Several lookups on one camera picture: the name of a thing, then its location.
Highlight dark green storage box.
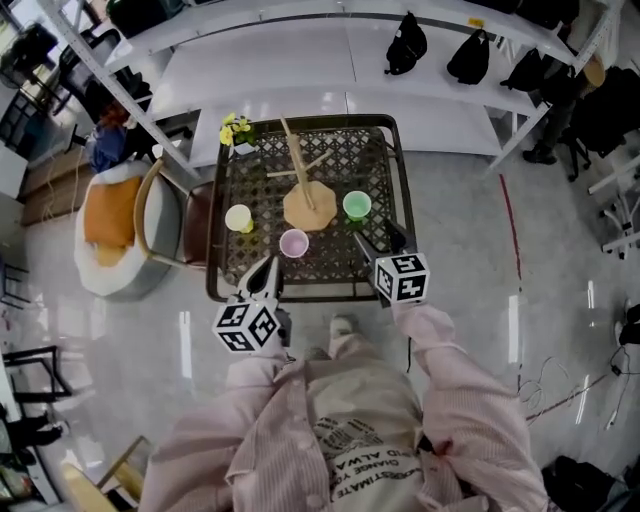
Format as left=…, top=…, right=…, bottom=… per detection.
left=107, top=0, right=186, bottom=39

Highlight black duffel bag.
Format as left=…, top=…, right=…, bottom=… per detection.
left=479, top=0, right=581, bottom=29

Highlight person's left forearm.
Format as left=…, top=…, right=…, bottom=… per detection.
left=154, top=347, right=301, bottom=481

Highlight orange cushion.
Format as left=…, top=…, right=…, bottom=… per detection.
left=83, top=175, right=144, bottom=247

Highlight white coiled floor cable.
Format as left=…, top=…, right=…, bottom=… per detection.
left=517, top=354, right=571, bottom=416

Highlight round wooden side table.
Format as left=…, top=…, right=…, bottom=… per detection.
left=59, top=462, right=121, bottom=512

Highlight small yellow cushion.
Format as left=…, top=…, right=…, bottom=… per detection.
left=94, top=243, right=129, bottom=266

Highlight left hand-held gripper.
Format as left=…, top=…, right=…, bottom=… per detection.
left=212, top=255, right=293, bottom=356

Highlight white desk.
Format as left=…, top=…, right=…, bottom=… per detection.
left=587, top=144, right=640, bottom=261

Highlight white metal shelving unit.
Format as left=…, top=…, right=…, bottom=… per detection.
left=37, top=0, right=626, bottom=174

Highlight round wooden stool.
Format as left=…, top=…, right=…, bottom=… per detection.
left=94, top=434, right=152, bottom=506

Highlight person's right leg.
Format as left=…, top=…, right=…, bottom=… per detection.
left=327, top=313, right=381, bottom=361

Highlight black metal frame stand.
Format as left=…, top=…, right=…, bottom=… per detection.
left=2, top=345, right=74, bottom=404

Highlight red plastic cup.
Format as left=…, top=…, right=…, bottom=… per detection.
left=278, top=228, right=311, bottom=260

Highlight wooden cup tree stand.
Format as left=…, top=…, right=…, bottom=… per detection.
left=266, top=115, right=340, bottom=233

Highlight dark metal lattice table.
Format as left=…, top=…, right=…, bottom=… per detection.
left=205, top=113, right=416, bottom=304

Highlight grey white beanbag sofa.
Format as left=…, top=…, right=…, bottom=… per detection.
left=73, top=162, right=189, bottom=301

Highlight person's torso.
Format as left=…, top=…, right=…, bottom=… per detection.
left=139, top=344, right=549, bottom=512

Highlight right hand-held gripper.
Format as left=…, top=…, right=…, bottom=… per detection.
left=352, top=218, right=432, bottom=308

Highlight potted yellow flower plant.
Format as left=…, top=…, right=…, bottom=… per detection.
left=219, top=112, right=257, bottom=156

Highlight person's right forearm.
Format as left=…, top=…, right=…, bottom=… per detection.
left=389, top=299, right=526, bottom=441

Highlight wooden chair with brown seat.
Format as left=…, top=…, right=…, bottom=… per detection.
left=133, top=158, right=219, bottom=271

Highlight black waist bag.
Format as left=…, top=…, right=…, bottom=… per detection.
left=499, top=47, right=546, bottom=93
left=446, top=28, right=491, bottom=86
left=384, top=10, right=429, bottom=76

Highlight wooden floor platform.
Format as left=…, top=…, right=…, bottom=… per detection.
left=19, top=149, right=96, bottom=226

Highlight yellow plastic cup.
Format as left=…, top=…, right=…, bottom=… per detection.
left=224, top=203, right=255, bottom=235

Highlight black office chair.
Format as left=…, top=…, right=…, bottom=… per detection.
left=59, top=29, right=151, bottom=116
left=524, top=64, right=640, bottom=181

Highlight green plastic cup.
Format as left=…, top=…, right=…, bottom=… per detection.
left=342, top=190, right=373, bottom=223

